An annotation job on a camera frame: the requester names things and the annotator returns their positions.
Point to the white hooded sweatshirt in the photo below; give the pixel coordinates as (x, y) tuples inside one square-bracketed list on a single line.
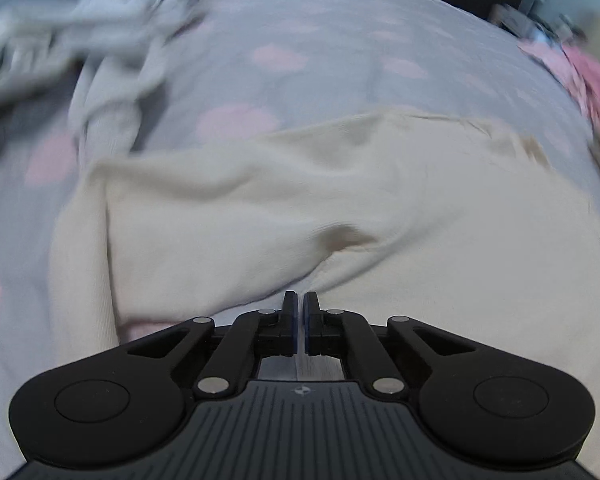
[(105, 25)]

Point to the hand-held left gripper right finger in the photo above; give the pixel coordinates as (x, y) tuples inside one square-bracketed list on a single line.
[(307, 330)]

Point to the pink patterned cloth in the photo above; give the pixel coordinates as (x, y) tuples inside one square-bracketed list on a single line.
[(590, 80)]

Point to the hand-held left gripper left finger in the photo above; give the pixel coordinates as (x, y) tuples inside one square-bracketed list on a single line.
[(293, 330)]

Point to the cream sweater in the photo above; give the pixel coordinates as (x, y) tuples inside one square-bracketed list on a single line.
[(280, 210)]

